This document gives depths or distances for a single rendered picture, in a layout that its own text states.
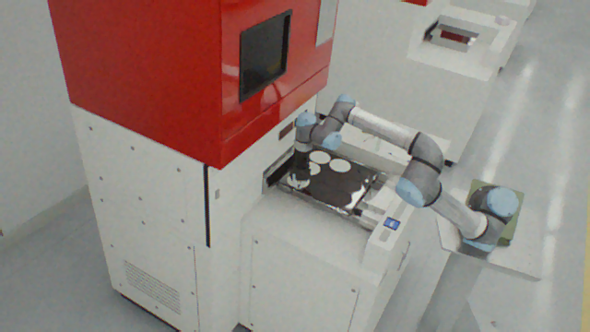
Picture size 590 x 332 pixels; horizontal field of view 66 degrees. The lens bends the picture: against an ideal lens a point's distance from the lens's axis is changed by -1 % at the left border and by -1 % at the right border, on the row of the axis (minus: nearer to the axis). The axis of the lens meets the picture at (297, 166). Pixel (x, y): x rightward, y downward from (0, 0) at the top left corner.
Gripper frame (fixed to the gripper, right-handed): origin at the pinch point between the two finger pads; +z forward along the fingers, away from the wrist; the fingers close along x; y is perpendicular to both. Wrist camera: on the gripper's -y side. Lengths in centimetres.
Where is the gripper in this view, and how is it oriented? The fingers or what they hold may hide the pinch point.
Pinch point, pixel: (298, 187)
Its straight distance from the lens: 199.9
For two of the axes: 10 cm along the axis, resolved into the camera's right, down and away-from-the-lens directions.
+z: -0.9, 8.0, 6.0
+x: -10.0, -0.8, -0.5
